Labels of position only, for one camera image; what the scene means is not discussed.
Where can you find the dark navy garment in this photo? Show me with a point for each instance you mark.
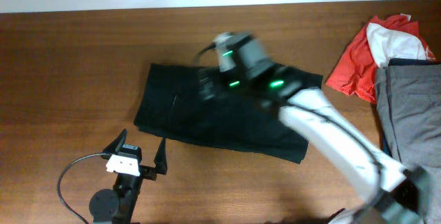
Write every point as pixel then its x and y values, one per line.
pixel 401 62

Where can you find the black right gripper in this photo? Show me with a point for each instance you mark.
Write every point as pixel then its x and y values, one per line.
pixel 204 82

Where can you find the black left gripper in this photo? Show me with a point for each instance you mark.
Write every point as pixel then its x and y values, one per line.
pixel 149 172

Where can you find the red garment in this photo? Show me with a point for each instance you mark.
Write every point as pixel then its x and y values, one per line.
pixel 355 71

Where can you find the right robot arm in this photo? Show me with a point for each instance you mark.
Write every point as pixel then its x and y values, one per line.
pixel 390 192

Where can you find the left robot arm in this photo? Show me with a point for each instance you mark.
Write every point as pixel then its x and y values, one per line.
pixel 116 205

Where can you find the grey garment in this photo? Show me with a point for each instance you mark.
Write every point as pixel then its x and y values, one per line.
pixel 408 106

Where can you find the white garment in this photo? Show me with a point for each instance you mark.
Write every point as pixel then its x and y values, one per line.
pixel 386 44

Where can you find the black shorts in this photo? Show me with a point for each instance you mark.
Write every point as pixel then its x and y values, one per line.
pixel 173 108

